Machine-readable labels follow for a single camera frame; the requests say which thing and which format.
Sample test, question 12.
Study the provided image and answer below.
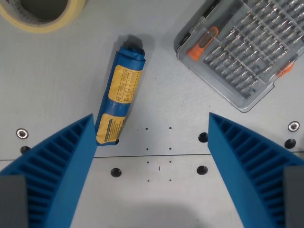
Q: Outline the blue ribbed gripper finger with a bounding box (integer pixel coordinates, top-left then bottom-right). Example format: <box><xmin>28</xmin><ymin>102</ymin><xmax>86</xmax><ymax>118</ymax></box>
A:
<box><xmin>0</xmin><ymin>113</ymin><xmax>98</xmax><ymax>228</ymax></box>
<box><xmin>207</xmin><ymin>112</ymin><xmax>304</xmax><ymax>228</ymax></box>

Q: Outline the blue rolled bag yellow label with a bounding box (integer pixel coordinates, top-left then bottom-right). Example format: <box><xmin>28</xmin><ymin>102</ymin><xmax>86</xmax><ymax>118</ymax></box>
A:
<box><xmin>95</xmin><ymin>42</ymin><xmax>146</xmax><ymax>147</ymax></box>

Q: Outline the silver table screw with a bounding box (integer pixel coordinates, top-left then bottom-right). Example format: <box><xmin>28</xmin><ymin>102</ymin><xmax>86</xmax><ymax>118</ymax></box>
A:
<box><xmin>287</xmin><ymin>121</ymin><xmax>300</xmax><ymax>133</ymax></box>
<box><xmin>16</xmin><ymin>128</ymin><xmax>29</xmax><ymax>140</ymax></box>

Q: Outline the clear screwdriver bit set case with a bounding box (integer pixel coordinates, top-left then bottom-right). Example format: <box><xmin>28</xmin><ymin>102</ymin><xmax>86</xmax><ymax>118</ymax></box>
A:
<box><xmin>173</xmin><ymin>0</ymin><xmax>304</xmax><ymax>113</ymax></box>

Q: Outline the beige masking tape roll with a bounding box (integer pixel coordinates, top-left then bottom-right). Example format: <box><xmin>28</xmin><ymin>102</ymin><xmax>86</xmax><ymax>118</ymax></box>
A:
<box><xmin>0</xmin><ymin>0</ymin><xmax>86</xmax><ymax>34</ymax></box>

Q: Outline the orange black screwdriver handle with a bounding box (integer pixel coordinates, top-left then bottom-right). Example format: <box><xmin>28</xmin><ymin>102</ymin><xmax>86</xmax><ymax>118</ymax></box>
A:
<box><xmin>186</xmin><ymin>25</ymin><xmax>219</xmax><ymax>61</ymax></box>

